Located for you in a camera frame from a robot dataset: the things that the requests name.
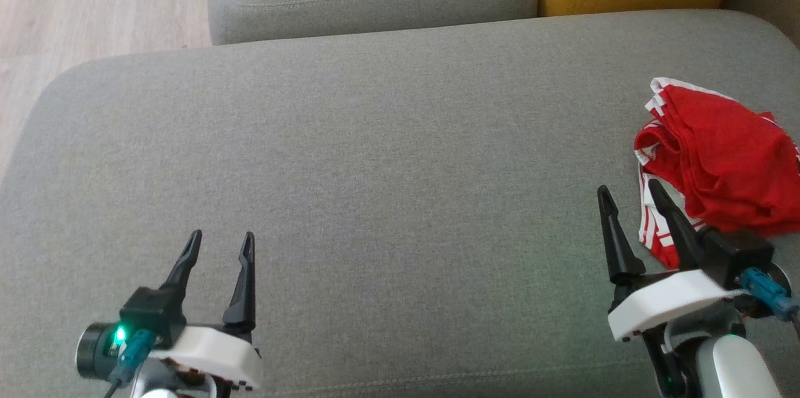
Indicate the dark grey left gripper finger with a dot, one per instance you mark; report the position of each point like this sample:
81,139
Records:
244,292
184,267

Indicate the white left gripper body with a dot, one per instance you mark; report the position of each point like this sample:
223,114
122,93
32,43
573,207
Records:
212,354

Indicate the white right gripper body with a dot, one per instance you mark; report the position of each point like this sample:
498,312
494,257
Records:
669,301

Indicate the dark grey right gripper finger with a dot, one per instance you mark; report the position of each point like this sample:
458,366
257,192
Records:
619,248
681,229

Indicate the red jersey with white panel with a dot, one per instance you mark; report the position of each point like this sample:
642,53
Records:
725,154

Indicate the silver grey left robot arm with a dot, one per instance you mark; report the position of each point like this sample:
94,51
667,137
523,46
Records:
156,393

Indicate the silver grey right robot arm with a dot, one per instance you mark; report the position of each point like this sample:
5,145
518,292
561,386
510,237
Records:
731,367

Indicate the large grey sofa chaise cushion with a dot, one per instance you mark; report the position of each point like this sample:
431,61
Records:
375,198

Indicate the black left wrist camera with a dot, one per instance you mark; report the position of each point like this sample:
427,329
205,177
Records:
147,317

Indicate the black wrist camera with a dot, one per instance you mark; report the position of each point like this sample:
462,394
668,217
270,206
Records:
147,317
740,251

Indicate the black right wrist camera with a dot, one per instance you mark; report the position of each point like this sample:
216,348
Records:
740,251

